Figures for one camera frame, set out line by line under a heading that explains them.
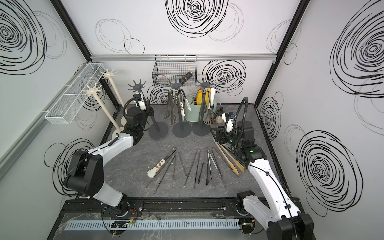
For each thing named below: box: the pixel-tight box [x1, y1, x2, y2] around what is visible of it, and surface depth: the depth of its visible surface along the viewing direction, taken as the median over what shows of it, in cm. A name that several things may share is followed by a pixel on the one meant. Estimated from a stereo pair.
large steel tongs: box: [164, 89, 177, 125], surface depth 80 cm
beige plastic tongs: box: [213, 139, 245, 176], surface depth 88 cm
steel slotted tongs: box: [178, 88, 186, 122], surface depth 78 cm
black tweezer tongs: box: [194, 150, 209, 189], surface depth 86 cm
